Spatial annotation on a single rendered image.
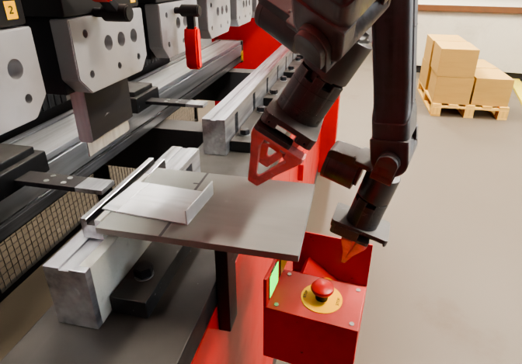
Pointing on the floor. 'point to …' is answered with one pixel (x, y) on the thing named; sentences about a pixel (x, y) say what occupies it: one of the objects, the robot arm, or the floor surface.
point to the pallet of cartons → (461, 79)
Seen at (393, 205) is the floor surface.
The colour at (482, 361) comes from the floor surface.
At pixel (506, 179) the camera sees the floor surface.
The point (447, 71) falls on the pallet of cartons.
